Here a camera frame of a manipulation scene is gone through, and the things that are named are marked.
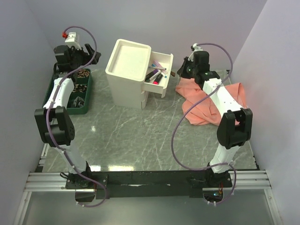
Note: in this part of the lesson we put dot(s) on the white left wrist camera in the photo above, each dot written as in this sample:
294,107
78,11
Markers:
72,40

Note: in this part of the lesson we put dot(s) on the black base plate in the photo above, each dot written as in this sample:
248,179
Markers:
150,183

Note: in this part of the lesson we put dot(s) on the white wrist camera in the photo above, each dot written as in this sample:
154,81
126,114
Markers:
195,48
72,40

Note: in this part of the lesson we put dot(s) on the light pink highlighter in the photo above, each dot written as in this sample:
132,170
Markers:
156,64

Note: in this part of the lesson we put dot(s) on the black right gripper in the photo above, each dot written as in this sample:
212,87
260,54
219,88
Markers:
181,71

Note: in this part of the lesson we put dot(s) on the thin blue pen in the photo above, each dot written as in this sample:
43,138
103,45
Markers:
160,68

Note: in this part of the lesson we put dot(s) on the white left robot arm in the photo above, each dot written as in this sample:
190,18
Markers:
53,121

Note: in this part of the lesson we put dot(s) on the purple black highlighter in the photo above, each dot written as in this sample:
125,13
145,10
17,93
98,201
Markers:
150,76

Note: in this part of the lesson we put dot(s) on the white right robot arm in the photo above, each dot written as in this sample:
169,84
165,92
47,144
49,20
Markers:
236,121

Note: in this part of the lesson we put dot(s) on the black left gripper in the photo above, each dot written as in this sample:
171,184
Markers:
87,58

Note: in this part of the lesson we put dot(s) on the white three-drawer organizer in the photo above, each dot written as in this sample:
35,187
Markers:
126,71

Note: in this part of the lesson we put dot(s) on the green compartment tray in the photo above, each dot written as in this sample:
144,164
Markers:
74,96

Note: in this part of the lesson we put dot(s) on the pink black highlighter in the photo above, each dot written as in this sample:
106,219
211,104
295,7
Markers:
158,79

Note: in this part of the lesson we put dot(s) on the pink cloth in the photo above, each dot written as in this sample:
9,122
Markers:
205,112

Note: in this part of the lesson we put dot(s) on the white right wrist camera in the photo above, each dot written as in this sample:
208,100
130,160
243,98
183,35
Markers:
195,48

